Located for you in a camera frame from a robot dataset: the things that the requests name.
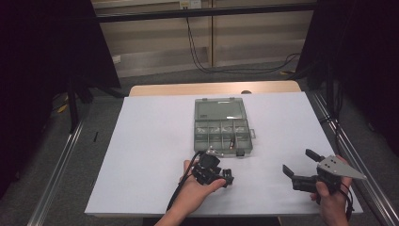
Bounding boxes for small yellow floor object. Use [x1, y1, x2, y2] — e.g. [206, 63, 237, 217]
[56, 93, 69, 114]

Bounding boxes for black horizontal bar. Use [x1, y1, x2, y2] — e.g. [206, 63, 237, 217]
[95, 2, 316, 24]

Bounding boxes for black wall cable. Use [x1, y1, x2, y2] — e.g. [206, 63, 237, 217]
[185, 16, 302, 76]

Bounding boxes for black curtain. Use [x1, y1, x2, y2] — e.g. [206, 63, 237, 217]
[295, 0, 399, 158]
[0, 0, 122, 199]

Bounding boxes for white table cover sheet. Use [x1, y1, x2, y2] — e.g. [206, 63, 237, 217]
[84, 91, 364, 218]

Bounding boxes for black metal stand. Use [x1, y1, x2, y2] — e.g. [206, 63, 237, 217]
[66, 74, 95, 134]

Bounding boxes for small silver metal parts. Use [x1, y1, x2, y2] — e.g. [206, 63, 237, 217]
[196, 124, 249, 136]

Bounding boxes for hand-held gripper cable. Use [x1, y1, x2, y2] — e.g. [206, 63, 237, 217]
[166, 150, 205, 213]
[340, 183, 356, 221]

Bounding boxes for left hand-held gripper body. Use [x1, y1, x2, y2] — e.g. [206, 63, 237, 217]
[191, 146, 227, 187]

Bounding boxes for person's right hand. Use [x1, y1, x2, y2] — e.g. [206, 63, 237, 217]
[310, 154, 354, 221]

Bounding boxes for person's left hand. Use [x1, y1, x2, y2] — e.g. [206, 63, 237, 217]
[174, 159, 228, 217]

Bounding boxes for wooden table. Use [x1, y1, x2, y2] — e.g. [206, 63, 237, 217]
[129, 80, 302, 97]

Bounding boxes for right hand-held gripper cable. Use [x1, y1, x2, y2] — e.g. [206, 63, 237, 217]
[340, 183, 356, 221]

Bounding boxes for white wall outlet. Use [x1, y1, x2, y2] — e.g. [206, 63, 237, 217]
[178, 0, 202, 9]

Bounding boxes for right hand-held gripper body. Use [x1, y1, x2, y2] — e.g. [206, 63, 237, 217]
[291, 154, 368, 194]

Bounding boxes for clear grey compartment box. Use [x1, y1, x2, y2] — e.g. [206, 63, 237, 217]
[193, 96, 257, 158]

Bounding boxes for metal floor rail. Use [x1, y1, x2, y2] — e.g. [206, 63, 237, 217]
[27, 121, 85, 226]
[310, 90, 399, 226]

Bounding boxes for left hand-held gripper cable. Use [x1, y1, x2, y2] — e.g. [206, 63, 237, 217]
[166, 150, 205, 213]

